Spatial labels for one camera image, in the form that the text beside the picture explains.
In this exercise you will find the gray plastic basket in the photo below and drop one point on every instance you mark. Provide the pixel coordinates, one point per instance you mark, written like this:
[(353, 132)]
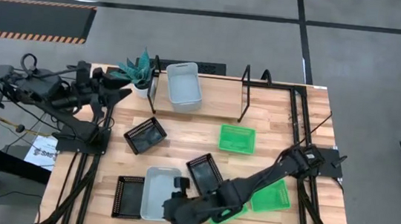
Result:
[(156, 193), (184, 88)]

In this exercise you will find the black metal rig frame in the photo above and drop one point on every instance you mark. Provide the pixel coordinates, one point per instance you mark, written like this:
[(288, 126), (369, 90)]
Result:
[(278, 86)]

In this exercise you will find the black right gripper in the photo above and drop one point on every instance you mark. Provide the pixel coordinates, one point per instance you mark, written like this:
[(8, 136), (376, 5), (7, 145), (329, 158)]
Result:
[(190, 213)]

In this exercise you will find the black desk foot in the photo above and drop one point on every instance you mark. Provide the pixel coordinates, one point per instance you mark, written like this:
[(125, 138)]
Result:
[(12, 165)]

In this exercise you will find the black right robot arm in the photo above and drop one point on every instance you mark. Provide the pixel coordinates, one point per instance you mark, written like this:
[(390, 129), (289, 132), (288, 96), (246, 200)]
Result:
[(264, 178)]

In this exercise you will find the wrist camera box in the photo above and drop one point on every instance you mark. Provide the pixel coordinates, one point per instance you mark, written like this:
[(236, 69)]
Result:
[(181, 186), (83, 71)]

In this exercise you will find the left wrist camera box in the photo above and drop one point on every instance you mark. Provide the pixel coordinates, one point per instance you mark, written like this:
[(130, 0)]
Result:
[(83, 71)]

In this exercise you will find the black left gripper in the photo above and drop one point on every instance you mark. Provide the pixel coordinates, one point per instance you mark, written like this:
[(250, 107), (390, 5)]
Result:
[(94, 88)]

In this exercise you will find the green slotted plastic basket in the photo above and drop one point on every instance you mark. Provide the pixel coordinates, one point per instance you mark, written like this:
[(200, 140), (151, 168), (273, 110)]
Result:
[(236, 140), (273, 199), (236, 211)]

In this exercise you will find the green potted plant white pot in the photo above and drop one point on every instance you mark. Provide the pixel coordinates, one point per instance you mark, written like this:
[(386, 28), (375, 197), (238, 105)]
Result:
[(139, 72)]

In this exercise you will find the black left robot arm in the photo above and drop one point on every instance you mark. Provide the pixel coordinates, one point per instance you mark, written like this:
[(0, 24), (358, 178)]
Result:
[(83, 129)]

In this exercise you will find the white printed paper sheet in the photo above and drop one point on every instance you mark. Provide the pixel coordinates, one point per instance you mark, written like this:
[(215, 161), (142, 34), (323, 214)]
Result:
[(41, 155)]

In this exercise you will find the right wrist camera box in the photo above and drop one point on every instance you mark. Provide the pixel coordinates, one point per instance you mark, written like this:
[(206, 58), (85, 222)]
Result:
[(181, 186)]

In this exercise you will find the black slotted plastic basket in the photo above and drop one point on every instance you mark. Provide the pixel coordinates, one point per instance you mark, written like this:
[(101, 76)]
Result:
[(203, 172), (145, 138), (129, 198)]

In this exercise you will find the black hazard-striped floor mat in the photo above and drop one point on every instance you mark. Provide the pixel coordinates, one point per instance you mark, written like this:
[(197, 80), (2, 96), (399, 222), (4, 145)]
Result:
[(27, 17)]

